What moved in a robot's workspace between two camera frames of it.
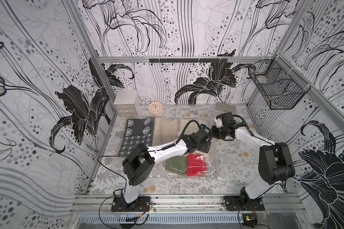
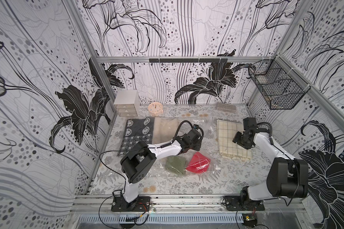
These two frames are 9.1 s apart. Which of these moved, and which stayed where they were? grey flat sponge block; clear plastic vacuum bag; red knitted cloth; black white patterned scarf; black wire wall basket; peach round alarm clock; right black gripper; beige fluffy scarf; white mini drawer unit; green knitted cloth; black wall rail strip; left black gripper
Moved: left black gripper; right black gripper; red knitted cloth; clear plastic vacuum bag
Stayed: beige fluffy scarf; black white patterned scarf; black wall rail strip; green knitted cloth; white mini drawer unit; black wire wall basket; peach round alarm clock; grey flat sponge block
